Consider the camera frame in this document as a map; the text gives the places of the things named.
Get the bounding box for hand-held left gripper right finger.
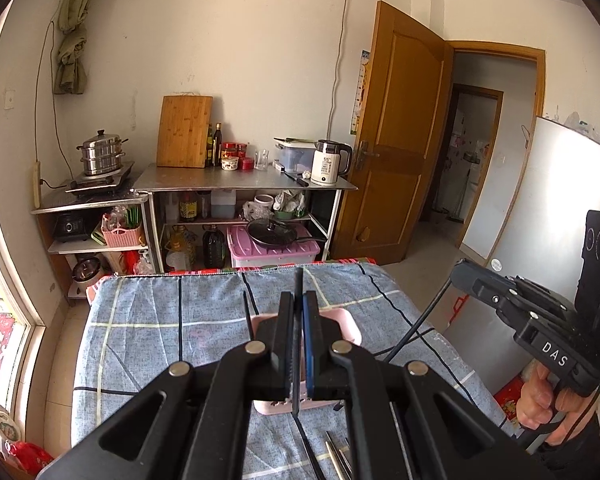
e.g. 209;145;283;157
303;290;556;480

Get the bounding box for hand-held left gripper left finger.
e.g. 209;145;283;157
37;291;296;480

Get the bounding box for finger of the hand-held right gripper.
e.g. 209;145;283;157
507;274;581;322
451;258;537;332

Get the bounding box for pink utensil basket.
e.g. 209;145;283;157
250;310;363;416

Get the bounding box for black chopstick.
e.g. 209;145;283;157
242;290;257;343
294;266;305;417

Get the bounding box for person's right forearm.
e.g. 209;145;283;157
527;400;600;472

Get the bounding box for person's right hand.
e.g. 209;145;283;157
516;363;600;430

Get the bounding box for pink storage box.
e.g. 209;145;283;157
227;225;321;269

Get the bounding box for silver refrigerator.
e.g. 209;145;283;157
459;116;600;311

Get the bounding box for black frying pan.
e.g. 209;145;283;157
245;217;314;249

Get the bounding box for large dark oil bottle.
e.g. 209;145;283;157
202;225;226;269

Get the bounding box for blue checked tablecloth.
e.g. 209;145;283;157
72;259;506;480

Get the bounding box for large yellow oil bottle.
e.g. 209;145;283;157
165;225;194;272

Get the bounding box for white jug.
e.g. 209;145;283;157
211;189;237;221

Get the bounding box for steel kitchen table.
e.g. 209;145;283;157
132;162;359;275

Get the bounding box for wooden door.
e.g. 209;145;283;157
330;1;454;266

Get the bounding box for white electric kettle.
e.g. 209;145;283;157
310;139;354;185

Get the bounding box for clear plastic container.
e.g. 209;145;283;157
273;137;317;174

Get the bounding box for small pink basket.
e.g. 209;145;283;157
101;212;146;248

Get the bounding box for wooden cutting board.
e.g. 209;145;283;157
156;95;214;169

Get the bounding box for induction cooker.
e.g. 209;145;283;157
64;161;136;195

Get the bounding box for black blender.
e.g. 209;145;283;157
53;211;89;241

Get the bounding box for small side shelf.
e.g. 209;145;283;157
30;191;153;307

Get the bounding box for steel steamer pot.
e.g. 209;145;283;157
76;129;130;177

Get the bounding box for red plastic bag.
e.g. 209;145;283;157
7;441;56;477

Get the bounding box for wall calendar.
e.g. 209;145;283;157
349;50;371;136

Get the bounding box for wooden door frame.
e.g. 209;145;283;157
442;40;547;126

